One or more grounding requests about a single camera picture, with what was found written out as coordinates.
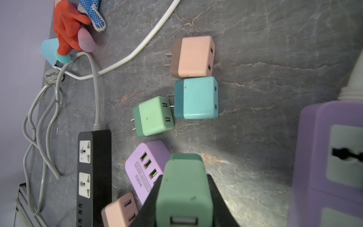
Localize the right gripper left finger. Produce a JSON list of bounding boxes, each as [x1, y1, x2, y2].
[[130, 175, 163, 227]]

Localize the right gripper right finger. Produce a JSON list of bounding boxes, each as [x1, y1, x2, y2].
[[207, 174, 240, 227]]

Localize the pink charger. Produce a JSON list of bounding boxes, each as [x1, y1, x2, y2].
[[101, 193, 139, 227]]

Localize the green charger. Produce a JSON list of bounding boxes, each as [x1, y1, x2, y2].
[[156, 153, 213, 227]]

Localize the purple power strip front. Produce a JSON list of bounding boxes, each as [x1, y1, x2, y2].
[[125, 139, 171, 204]]

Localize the purple power strip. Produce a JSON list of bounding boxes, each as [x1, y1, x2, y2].
[[287, 101, 363, 227], [125, 139, 171, 204]]

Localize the black power strip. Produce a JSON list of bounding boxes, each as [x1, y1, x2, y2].
[[75, 130, 112, 227]]

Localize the green USB charger plug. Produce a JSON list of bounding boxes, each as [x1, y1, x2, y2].
[[133, 96, 175, 137]]

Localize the teal charger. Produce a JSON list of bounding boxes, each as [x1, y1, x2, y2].
[[174, 77, 218, 120]]

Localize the pink USB charger plug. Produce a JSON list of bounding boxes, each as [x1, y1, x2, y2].
[[168, 36, 216, 79]]

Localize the red rubber glove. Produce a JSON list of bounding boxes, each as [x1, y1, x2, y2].
[[53, 0, 91, 56]]

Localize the blue patterned glove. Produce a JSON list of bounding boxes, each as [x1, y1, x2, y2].
[[78, 0, 107, 33]]

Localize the white cable of black strip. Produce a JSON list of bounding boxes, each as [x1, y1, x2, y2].
[[52, 0, 182, 131]]

